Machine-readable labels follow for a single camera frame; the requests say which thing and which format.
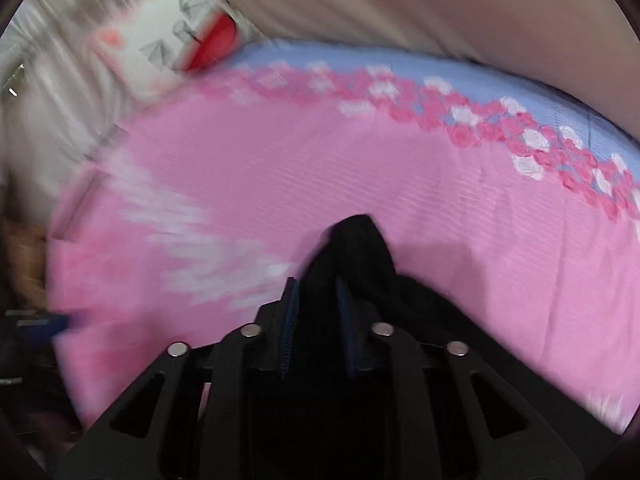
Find white cat face pillow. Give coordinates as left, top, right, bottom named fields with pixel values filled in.
left=92, top=0, right=246, bottom=106

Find silky beige cloth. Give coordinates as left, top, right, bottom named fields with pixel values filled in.
left=0, top=0, right=141, bottom=226

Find brown crumpled bag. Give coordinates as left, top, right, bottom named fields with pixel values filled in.
left=0, top=220, right=51, bottom=306

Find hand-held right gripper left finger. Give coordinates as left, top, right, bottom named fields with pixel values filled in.
left=55, top=276, right=301, bottom=480

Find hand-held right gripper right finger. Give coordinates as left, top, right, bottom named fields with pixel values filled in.
left=334, top=276, right=586, bottom=480

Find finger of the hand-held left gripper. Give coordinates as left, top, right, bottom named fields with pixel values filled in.
left=17, top=312, right=72, bottom=336

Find black pants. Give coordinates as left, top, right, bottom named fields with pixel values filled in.
left=299, top=214, right=622, bottom=480

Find pink floral blanket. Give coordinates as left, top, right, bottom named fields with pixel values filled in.
left=45, top=42, right=640, bottom=436

